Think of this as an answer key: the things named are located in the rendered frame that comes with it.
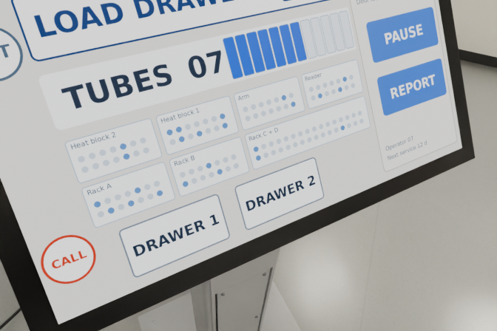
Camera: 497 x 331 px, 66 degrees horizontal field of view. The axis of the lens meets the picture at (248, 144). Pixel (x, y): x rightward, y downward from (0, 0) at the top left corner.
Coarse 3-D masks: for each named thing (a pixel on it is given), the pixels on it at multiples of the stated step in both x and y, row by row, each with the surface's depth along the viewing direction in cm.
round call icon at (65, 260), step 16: (48, 240) 31; (64, 240) 31; (80, 240) 32; (48, 256) 31; (64, 256) 31; (80, 256) 32; (96, 256) 32; (48, 272) 31; (64, 272) 31; (80, 272) 32; (96, 272) 32; (48, 288) 31; (64, 288) 31
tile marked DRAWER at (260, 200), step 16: (304, 160) 39; (272, 176) 38; (288, 176) 39; (304, 176) 39; (240, 192) 37; (256, 192) 37; (272, 192) 38; (288, 192) 39; (304, 192) 40; (320, 192) 40; (240, 208) 37; (256, 208) 38; (272, 208) 38; (288, 208) 39; (256, 224) 38
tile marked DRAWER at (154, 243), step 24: (168, 216) 34; (192, 216) 35; (216, 216) 36; (120, 240) 33; (144, 240) 34; (168, 240) 34; (192, 240) 35; (216, 240) 36; (144, 264) 34; (168, 264) 35
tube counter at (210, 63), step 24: (288, 24) 37; (312, 24) 38; (336, 24) 39; (192, 48) 34; (216, 48) 35; (240, 48) 36; (264, 48) 37; (288, 48) 38; (312, 48) 39; (336, 48) 40; (192, 72) 34; (216, 72) 35; (240, 72) 36; (264, 72) 37
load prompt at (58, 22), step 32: (32, 0) 29; (64, 0) 30; (96, 0) 31; (128, 0) 32; (160, 0) 33; (192, 0) 34; (224, 0) 35; (256, 0) 36; (288, 0) 37; (320, 0) 39; (32, 32) 29; (64, 32) 30; (96, 32) 31; (128, 32) 32; (160, 32) 33
